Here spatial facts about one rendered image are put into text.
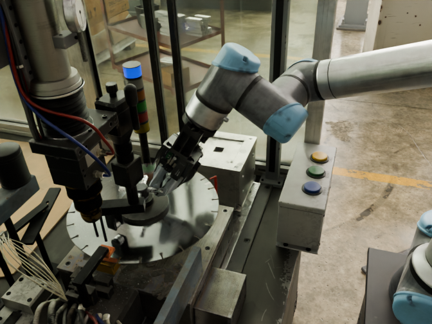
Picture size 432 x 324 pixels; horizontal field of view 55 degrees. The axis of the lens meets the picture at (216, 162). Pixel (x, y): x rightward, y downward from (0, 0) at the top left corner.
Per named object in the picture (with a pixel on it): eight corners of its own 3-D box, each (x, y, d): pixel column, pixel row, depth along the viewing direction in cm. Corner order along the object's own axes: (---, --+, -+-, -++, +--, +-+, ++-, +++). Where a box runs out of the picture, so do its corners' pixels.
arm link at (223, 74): (258, 68, 69) (218, 38, 70) (224, 120, 74) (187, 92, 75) (271, 64, 76) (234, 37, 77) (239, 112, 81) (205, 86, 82)
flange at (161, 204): (116, 225, 87) (114, 216, 86) (119, 193, 96) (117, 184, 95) (170, 219, 88) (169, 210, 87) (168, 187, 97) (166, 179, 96)
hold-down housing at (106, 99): (129, 171, 82) (110, 74, 70) (149, 178, 80) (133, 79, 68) (110, 187, 78) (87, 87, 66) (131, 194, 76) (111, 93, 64)
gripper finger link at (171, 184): (148, 205, 87) (167, 173, 83) (158, 192, 92) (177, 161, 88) (160, 213, 87) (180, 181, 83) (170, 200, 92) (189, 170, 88)
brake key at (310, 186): (305, 186, 106) (305, 179, 105) (321, 188, 105) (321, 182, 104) (302, 195, 103) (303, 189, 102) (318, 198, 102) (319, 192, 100)
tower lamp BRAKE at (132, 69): (129, 71, 109) (127, 60, 107) (144, 72, 108) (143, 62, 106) (121, 78, 106) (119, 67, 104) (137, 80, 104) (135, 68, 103)
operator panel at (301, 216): (294, 182, 130) (297, 141, 121) (330, 188, 127) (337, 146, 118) (275, 245, 108) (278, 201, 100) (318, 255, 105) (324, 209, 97)
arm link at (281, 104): (323, 97, 75) (275, 62, 77) (299, 124, 68) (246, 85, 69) (302, 126, 81) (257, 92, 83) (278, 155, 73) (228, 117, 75)
